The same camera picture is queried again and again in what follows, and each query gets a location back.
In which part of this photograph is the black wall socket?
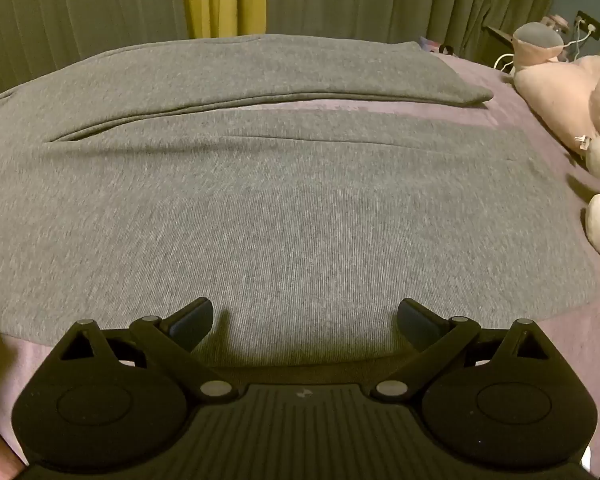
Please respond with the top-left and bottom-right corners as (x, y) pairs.
(575, 10), (600, 42)

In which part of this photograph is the grey-green curtain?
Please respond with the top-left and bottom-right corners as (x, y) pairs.
(0, 0), (189, 92)
(266, 0), (567, 67)

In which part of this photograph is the grey fuzzy sock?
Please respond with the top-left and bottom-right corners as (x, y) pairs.
(0, 34), (598, 367)

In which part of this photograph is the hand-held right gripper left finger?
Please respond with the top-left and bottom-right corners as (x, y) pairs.
(60, 297), (235, 401)

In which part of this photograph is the pink plush toy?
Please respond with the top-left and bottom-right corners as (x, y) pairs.
(509, 20), (600, 262)

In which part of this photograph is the dark bedside table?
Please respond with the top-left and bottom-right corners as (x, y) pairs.
(482, 24), (517, 56)

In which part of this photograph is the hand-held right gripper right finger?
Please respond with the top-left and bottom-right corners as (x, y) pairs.
(370, 297), (550, 402)

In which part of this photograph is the pink fleece blanket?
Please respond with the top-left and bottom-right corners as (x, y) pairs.
(0, 36), (600, 480)

